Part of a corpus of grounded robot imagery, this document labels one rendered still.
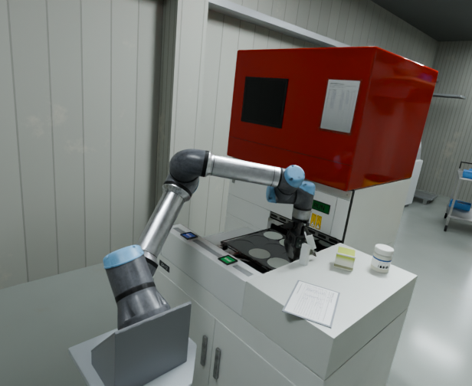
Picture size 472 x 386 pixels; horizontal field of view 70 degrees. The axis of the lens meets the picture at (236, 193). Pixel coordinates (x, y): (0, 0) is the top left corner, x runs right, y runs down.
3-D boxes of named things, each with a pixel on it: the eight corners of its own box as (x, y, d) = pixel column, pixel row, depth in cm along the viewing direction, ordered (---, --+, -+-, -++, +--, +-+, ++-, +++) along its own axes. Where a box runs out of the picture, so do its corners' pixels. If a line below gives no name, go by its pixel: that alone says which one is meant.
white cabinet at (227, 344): (232, 338, 227) (246, 227, 205) (365, 453, 161) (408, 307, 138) (145, 386, 184) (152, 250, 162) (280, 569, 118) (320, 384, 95)
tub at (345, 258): (334, 260, 139) (337, 245, 137) (352, 264, 137) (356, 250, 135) (332, 267, 133) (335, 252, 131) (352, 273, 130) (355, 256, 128)
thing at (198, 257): (178, 250, 165) (179, 223, 161) (259, 307, 127) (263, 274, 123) (161, 254, 158) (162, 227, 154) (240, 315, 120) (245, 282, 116)
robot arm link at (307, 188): (293, 178, 138) (312, 180, 140) (289, 204, 142) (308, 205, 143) (299, 184, 131) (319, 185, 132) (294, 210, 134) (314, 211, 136)
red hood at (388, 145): (300, 152, 254) (314, 67, 237) (411, 178, 198) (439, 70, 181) (225, 155, 203) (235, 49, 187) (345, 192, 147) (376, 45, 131)
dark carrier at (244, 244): (271, 230, 184) (272, 228, 183) (326, 255, 160) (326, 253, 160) (224, 243, 161) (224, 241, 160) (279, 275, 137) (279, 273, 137)
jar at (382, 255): (375, 263, 141) (380, 242, 138) (391, 269, 136) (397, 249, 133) (367, 267, 136) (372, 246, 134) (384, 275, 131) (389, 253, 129)
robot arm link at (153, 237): (102, 286, 102) (176, 148, 127) (109, 292, 116) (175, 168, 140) (139, 300, 102) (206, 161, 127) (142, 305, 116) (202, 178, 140)
